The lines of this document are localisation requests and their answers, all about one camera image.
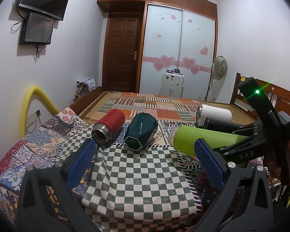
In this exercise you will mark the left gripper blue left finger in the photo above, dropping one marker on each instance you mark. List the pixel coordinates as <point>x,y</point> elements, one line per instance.
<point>78,162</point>

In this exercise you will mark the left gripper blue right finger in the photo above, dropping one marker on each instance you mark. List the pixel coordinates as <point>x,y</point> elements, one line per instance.
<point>212,163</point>

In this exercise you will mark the dark green faceted cup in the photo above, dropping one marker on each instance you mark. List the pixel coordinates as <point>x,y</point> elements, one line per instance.
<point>140,131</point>

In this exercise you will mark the wooden bed headboard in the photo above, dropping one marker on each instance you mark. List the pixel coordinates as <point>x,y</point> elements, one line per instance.
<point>278,96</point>

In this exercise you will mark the red thermos bottle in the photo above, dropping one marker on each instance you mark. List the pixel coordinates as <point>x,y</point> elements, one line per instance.
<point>108,126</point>

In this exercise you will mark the black bottle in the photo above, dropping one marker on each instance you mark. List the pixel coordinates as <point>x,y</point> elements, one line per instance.
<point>221,125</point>

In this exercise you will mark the white bottle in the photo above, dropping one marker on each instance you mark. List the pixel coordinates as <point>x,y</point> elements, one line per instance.
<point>205,111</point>

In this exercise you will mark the green white checkered cloth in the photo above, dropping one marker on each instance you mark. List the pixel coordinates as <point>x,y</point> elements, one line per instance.
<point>145,190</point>

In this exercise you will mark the colourful patchwork quilt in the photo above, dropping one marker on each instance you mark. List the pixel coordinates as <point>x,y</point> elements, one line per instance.
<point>64,133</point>

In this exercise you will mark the bag on floor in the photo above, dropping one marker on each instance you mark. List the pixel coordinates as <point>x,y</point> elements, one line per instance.
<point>84,87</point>

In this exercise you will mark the white standing fan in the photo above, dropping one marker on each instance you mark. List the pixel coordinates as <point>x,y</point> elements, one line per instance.
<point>218,71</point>

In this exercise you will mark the yellow foam tube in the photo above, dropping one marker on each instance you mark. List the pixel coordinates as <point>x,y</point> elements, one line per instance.
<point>33,100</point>

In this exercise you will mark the dark brown wooden door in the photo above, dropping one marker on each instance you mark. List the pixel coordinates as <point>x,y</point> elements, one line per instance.
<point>119,69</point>

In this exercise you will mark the frosted sliding wardrobe doors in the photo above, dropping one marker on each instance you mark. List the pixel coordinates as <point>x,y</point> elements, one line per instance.
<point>177,39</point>

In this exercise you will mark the small black wall monitor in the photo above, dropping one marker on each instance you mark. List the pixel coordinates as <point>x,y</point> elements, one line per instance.
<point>36,29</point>

